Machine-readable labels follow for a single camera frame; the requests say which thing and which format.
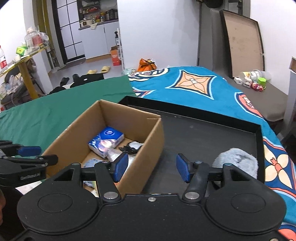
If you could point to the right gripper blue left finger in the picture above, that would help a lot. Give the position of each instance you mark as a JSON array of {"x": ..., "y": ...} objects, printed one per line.
[{"x": 119, "y": 166}]

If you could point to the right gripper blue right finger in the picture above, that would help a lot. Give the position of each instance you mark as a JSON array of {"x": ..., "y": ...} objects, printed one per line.
[{"x": 184, "y": 167}]

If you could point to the black heart fabric pouch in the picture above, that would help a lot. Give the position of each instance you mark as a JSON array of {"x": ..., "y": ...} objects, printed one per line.
[{"x": 131, "y": 148}]

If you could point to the blue tissue pack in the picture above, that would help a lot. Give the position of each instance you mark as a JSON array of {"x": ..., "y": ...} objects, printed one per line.
[{"x": 108, "y": 138}]

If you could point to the blue denim fabric piece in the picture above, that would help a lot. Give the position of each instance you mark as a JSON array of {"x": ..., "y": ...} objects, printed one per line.
[{"x": 89, "y": 164}]

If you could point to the brown cardboard box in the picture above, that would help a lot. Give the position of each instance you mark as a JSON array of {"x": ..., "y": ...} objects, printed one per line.
[{"x": 72, "y": 145}]

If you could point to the cream fleece blanket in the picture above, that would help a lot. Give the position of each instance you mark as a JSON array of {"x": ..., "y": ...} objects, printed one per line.
[{"x": 28, "y": 187}]

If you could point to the black shallow tray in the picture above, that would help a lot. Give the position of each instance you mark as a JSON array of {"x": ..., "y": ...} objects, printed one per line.
[{"x": 198, "y": 134}]

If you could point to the green cloth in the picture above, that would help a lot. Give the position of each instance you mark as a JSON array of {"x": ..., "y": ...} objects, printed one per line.
[{"x": 39, "y": 122}]

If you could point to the grey fluffy plush ball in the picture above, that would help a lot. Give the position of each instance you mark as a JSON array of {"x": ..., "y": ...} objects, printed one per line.
[{"x": 238, "y": 158}]

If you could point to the blue patterned blanket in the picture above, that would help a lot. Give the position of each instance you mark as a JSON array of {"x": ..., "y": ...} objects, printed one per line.
[{"x": 198, "y": 87}]

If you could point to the black laptop bag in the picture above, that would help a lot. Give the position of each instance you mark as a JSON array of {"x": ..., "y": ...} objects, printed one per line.
[{"x": 85, "y": 79}]

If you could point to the orange bag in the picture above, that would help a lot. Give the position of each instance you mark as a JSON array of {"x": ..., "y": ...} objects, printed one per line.
[{"x": 146, "y": 65}]

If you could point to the grey desk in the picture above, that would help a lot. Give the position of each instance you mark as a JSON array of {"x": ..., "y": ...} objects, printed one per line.
[{"x": 290, "y": 108}]

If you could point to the yellow table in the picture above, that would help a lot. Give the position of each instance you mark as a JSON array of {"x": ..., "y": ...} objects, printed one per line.
[{"x": 21, "y": 64}]

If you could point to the orange cardboard box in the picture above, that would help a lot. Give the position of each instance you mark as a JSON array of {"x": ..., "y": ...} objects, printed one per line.
[{"x": 116, "y": 61}]

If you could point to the green lidded cup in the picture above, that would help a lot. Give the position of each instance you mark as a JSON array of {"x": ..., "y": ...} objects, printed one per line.
[{"x": 262, "y": 81}]

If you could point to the white kitchen cabinet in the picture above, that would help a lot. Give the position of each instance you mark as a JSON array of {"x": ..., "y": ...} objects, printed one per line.
[{"x": 99, "y": 41}]

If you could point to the black framed board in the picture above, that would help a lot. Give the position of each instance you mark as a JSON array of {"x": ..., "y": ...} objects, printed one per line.
[{"x": 243, "y": 43}]

